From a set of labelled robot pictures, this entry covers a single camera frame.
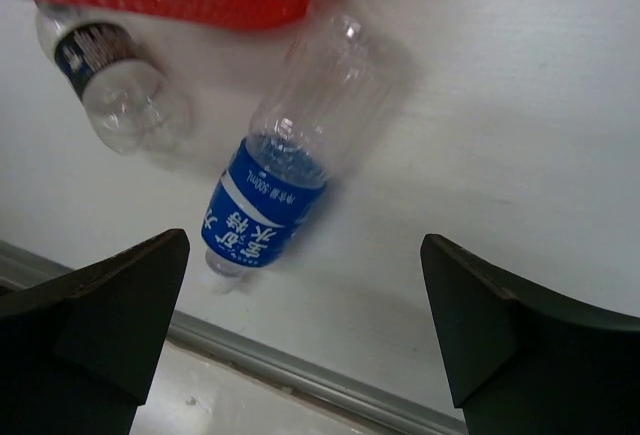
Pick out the clear blue-label water bottle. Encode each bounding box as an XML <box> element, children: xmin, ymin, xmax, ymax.
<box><xmin>201</xmin><ymin>0</ymin><xmax>393</xmax><ymax>294</ymax></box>

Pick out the clear Pepsi-label plastic bottle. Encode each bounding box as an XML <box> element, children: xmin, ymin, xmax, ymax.
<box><xmin>35</xmin><ymin>0</ymin><xmax>191</xmax><ymax>155</ymax></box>

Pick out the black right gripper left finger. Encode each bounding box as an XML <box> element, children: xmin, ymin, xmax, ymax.
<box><xmin>1</xmin><ymin>229</ymin><xmax>190</xmax><ymax>434</ymax></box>

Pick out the aluminium front table rail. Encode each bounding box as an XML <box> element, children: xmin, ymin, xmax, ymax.
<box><xmin>0</xmin><ymin>239</ymin><xmax>466</xmax><ymax>431</ymax></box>

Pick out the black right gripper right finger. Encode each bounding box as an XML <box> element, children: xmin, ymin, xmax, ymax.
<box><xmin>420</xmin><ymin>234</ymin><xmax>639</xmax><ymax>434</ymax></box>

